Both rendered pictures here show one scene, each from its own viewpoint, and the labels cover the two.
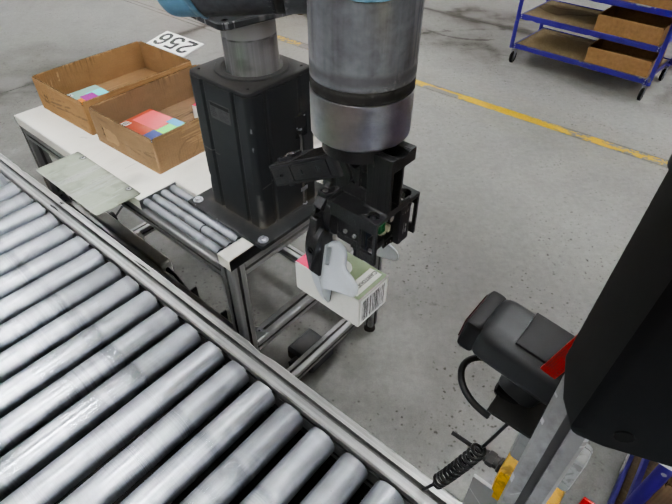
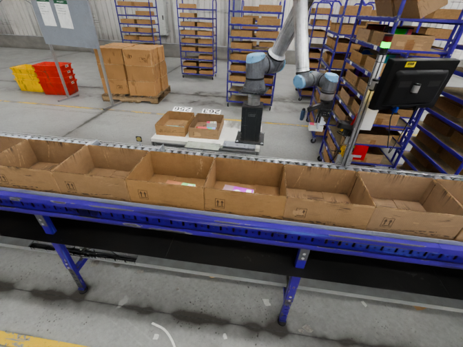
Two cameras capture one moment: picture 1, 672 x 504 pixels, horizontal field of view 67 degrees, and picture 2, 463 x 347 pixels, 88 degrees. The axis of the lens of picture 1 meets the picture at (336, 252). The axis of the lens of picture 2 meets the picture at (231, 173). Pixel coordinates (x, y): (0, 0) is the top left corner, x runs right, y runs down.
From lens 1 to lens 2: 162 cm
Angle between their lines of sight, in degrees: 27
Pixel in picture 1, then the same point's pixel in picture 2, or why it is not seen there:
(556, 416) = (356, 127)
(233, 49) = (255, 100)
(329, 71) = (330, 90)
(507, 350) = (345, 124)
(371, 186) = (328, 105)
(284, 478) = not seen: hidden behind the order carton
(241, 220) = (252, 142)
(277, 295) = not seen: hidden behind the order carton
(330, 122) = (328, 97)
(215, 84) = (252, 108)
